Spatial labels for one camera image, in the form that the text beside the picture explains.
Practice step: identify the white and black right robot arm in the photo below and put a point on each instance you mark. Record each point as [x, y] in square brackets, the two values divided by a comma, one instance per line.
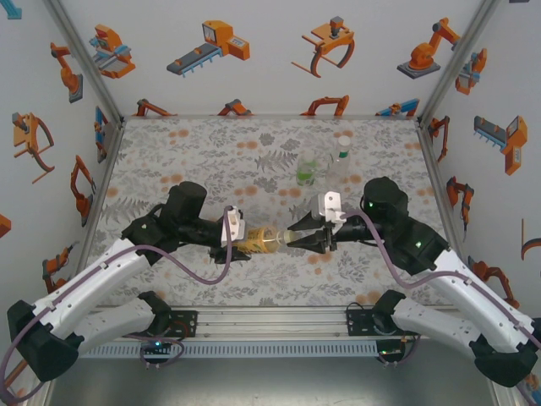
[465, 292]

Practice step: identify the aluminium corner post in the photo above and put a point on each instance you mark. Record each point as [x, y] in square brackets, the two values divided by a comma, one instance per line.
[458, 59]
[84, 59]

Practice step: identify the thin aluminium wall rail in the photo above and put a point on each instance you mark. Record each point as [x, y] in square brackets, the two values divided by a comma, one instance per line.
[270, 116]

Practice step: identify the small clear bottle green label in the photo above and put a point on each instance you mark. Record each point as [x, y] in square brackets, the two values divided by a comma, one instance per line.
[307, 171]

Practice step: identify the controller board with green light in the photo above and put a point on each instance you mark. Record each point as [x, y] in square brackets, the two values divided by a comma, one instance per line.
[391, 351]
[157, 344]

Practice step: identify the clear tea bottle cream label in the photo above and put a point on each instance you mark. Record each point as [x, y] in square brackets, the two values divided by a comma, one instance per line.
[339, 169]

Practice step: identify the aluminium table side rail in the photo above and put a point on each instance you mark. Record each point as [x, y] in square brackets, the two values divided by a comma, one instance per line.
[107, 177]
[431, 156]

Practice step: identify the aluminium frame leg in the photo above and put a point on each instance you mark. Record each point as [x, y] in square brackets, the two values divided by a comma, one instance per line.
[46, 393]
[503, 395]

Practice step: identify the aluminium table end rail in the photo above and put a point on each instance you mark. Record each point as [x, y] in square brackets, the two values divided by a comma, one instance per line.
[270, 323]

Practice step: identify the orange juice bottle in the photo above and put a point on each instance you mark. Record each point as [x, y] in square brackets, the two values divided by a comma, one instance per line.
[260, 239]

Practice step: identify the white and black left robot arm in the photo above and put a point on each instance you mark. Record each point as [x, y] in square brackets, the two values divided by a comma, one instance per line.
[97, 275]

